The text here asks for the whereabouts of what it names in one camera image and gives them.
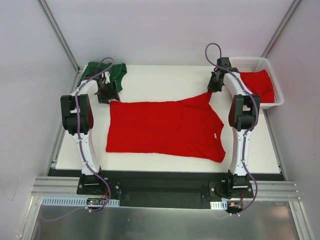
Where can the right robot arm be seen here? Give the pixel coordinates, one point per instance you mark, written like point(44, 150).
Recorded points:
point(242, 118)

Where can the left white cable duct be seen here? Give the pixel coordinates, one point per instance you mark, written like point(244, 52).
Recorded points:
point(67, 201)

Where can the folded green t shirt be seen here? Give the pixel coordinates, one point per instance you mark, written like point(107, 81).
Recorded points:
point(117, 72)

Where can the red t shirt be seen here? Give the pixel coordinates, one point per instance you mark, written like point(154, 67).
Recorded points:
point(185, 128)
point(260, 84)

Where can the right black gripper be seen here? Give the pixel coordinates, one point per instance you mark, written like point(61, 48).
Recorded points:
point(215, 83)

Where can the right white cable duct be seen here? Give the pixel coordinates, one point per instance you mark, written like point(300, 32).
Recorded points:
point(219, 205)

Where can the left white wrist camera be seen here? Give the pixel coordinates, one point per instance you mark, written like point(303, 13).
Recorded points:
point(106, 77)

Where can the white cable duct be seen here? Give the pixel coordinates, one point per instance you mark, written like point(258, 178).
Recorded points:
point(219, 205)
point(67, 201)

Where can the left aluminium frame post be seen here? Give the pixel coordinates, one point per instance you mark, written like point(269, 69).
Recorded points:
point(58, 33)

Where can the aluminium frame post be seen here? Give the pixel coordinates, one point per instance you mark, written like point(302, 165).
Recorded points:
point(58, 33)
point(290, 12)

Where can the right aluminium frame post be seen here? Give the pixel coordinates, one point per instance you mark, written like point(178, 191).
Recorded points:
point(290, 12)

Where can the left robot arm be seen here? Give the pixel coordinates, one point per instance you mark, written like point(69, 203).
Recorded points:
point(78, 120)

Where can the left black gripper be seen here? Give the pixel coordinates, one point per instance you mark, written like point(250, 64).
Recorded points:
point(107, 93)

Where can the white plastic basket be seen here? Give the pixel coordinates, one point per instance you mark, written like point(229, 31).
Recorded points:
point(256, 64)

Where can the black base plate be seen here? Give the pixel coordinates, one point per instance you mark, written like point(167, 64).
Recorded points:
point(151, 189)

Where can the red t shirt in basket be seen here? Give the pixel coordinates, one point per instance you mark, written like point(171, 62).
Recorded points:
point(260, 84)

